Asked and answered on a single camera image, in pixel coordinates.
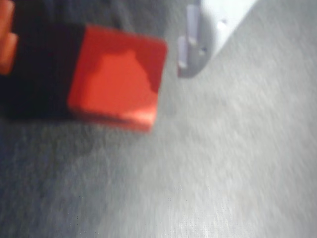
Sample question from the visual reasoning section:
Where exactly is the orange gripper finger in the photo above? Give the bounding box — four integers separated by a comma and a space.
0, 0, 19, 76

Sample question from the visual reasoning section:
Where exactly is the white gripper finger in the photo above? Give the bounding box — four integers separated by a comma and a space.
176, 0, 258, 78

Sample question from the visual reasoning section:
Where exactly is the red cube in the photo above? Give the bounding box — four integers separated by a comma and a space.
66, 23, 169, 132

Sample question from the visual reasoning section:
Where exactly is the black felt mat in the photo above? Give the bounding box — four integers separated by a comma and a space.
0, 0, 317, 238

